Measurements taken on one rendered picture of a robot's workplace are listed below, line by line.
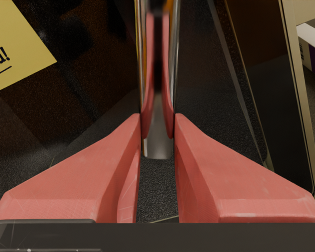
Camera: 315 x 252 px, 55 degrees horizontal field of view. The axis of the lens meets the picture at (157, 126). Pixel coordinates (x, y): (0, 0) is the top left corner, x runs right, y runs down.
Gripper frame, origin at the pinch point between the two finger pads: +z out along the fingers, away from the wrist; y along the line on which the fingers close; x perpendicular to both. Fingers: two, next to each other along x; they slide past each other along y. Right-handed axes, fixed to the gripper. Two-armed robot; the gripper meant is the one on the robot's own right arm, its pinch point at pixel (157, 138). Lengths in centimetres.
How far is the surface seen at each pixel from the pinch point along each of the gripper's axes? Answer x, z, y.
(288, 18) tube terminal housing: -2.9, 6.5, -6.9
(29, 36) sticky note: -2.3, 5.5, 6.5
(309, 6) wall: 8, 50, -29
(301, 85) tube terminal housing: 1.1, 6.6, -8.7
